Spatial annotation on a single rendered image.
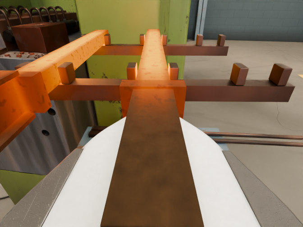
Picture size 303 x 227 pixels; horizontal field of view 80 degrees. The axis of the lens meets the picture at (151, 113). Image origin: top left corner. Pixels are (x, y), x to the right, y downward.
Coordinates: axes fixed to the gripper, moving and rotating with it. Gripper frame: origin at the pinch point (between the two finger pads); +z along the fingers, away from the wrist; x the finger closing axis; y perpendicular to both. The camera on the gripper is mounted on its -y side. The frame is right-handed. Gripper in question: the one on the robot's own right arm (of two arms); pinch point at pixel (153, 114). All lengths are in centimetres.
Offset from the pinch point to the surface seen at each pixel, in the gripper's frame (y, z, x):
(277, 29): 55, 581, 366
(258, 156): 96, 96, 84
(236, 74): 0.4, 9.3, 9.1
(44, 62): -0.6, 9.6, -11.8
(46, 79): 0.3, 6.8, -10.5
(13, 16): -2, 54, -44
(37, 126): 27, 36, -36
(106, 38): 0.0, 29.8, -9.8
